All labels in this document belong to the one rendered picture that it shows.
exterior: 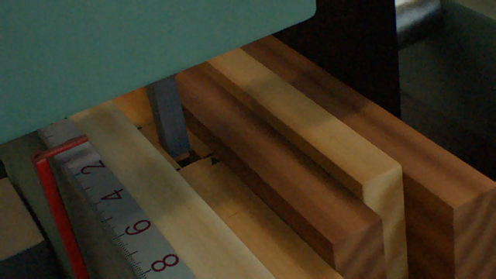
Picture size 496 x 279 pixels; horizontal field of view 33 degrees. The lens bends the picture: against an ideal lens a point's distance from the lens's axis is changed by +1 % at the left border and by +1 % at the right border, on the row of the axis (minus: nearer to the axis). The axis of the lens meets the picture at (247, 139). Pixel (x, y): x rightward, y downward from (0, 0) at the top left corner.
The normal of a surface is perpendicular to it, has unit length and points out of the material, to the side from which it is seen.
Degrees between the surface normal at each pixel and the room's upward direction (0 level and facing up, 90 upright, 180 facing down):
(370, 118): 0
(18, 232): 0
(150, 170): 0
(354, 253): 90
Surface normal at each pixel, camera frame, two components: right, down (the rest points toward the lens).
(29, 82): 0.49, 0.43
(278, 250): -0.15, -0.81
